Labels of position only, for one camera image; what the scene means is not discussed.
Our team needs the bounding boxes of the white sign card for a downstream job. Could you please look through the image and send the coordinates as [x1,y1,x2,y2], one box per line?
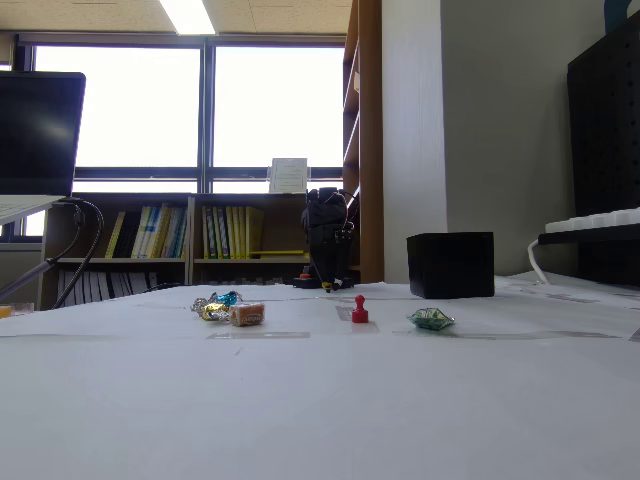
[268,157,309,195]

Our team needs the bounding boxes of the brown caramel candy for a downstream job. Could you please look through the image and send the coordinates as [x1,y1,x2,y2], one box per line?
[228,301,266,328]

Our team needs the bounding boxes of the leaning yellow book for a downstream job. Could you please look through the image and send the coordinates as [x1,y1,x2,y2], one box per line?
[105,210,127,260]

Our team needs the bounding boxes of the black pegboard panel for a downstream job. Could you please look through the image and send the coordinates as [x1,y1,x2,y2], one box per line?
[566,9,640,289]

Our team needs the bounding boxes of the white power strip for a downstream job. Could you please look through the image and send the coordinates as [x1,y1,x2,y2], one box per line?
[544,208,640,235]

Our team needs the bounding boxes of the black robot base orange part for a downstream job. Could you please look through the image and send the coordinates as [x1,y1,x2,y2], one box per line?
[292,267,357,292]

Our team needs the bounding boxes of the green wrapped candy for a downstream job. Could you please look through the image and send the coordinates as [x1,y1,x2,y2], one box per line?
[406,307,457,332]

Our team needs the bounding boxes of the white power cable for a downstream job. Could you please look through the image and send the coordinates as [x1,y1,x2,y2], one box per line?
[527,237,552,286]

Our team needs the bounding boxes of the large upright yellow book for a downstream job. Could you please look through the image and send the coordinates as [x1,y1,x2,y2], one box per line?
[245,205,266,260]

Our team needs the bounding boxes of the window with dark frame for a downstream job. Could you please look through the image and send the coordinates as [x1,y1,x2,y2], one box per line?
[13,33,347,197]

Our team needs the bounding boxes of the black laptop cable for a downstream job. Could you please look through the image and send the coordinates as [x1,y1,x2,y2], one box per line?
[49,198,106,311]
[0,202,84,301]

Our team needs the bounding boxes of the white paper sheets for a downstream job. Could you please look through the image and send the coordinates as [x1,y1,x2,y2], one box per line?
[0,281,640,480]

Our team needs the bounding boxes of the red servo wire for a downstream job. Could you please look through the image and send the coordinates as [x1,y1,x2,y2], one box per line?
[337,191,360,232]

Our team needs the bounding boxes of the tall wooden bookshelf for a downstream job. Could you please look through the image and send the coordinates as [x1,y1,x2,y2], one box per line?
[342,0,385,284]

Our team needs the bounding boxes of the ceiling light panel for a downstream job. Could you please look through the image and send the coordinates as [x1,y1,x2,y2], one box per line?
[159,0,219,36]

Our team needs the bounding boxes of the row of white binders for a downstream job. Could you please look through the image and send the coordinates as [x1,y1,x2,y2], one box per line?
[56,269,159,305]

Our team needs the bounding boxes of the silver laptop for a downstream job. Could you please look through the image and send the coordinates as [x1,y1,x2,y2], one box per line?
[0,70,87,226]

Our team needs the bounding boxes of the gold wrapped candy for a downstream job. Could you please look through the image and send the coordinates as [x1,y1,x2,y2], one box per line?
[192,297,232,323]

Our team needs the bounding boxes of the low wooden bookshelf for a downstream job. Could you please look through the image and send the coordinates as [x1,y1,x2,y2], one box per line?
[39,192,314,311]

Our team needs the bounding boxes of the flat lying yellow book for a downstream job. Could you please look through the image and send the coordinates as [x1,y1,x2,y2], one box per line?
[248,249,306,260]

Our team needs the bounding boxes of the black box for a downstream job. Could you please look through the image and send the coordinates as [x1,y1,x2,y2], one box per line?
[406,231,496,300]

